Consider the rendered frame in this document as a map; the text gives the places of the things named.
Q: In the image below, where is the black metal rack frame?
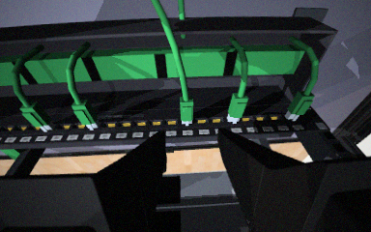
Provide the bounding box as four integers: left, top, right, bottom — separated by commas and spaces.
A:
0, 85, 351, 232

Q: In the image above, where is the green network cable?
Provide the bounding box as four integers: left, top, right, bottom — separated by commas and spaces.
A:
178, 0, 186, 39
285, 36, 319, 121
66, 42, 100, 130
227, 36, 248, 124
11, 44, 55, 131
151, 0, 193, 126

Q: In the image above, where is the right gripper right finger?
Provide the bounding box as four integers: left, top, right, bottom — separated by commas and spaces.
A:
217, 129, 371, 232

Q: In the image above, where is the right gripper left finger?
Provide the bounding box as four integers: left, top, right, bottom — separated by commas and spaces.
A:
0, 131, 166, 232

